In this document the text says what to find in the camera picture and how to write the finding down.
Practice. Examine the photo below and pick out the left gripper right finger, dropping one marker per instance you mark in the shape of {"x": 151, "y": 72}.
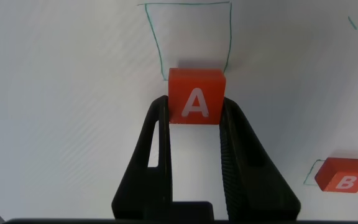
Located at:
{"x": 253, "y": 186}

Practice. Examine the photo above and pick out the orange block letter A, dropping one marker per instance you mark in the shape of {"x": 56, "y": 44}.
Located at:
{"x": 196, "y": 96}

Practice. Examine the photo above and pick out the orange block letter B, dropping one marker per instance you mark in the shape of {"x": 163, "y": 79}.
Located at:
{"x": 343, "y": 175}

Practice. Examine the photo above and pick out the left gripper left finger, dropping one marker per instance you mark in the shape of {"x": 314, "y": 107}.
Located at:
{"x": 154, "y": 186}

